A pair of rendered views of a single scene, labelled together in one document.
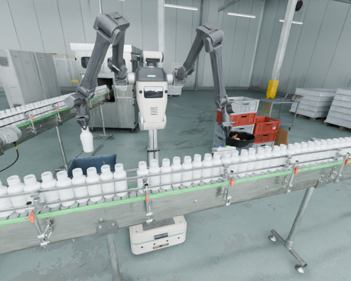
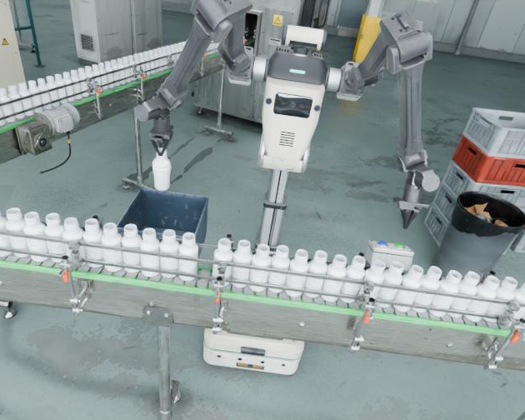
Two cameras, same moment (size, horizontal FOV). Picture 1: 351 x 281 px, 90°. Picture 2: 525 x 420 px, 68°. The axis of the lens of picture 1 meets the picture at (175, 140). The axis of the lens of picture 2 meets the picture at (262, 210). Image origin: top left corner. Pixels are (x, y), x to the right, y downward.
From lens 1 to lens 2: 0.38 m
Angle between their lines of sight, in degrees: 18
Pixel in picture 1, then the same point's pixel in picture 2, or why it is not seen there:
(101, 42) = (199, 36)
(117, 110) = (253, 83)
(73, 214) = (116, 284)
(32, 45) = not seen: outside the picture
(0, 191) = (37, 230)
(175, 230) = (279, 351)
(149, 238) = (232, 347)
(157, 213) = (235, 322)
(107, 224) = (158, 312)
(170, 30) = not seen: outside the picture
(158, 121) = (292, 159)
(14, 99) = (83, 25)
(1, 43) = not seen: outside the picture
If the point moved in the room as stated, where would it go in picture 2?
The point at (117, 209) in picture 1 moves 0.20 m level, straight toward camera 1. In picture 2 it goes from (175, 297) to (162, 350)
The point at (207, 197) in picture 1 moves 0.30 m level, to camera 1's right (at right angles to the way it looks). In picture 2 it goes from (323, 325) to (416, 361)
